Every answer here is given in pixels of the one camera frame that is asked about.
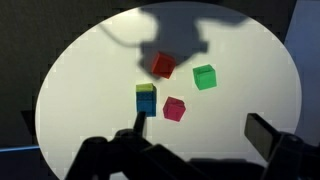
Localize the blue cube block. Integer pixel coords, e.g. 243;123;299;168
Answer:
135;89;158;118

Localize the lime yellow-green cube block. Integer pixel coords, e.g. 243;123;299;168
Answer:
135;82;156;94

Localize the mulberry pink cube block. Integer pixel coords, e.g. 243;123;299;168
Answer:
162;96;187;123

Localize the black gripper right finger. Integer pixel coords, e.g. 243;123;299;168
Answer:
243;112;320;180

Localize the green cube block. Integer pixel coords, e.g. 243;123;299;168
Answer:
192;63;218;91

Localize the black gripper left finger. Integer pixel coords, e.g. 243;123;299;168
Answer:
64;110;208;180

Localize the orange-red cube block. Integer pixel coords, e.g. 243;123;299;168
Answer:
151;51;177;80

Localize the blue metal partition frame rail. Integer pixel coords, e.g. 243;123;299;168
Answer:
0;145;41;154

